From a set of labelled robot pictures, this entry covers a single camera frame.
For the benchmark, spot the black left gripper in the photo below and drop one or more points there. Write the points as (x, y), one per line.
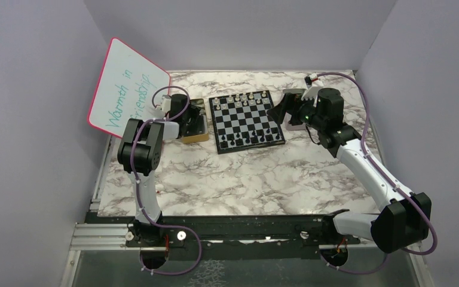
(195, 110)

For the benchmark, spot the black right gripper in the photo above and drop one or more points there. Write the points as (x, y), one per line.
(278, 112)

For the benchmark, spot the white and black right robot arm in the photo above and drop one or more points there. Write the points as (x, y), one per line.
(403, 215)

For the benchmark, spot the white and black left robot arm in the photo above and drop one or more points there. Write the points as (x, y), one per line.
(139, 153)

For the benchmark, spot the silver metal tin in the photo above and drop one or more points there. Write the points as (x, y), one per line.
(291, 121)

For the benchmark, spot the black and white chessboard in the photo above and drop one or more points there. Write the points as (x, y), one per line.
(244, 120)

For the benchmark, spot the pink framed whiteboard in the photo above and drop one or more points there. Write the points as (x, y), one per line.
(125, 88)

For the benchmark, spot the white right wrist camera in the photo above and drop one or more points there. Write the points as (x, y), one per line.
(314, 84)

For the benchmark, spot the aluminium extrusion rail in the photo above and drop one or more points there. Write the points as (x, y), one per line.
(99, 237)

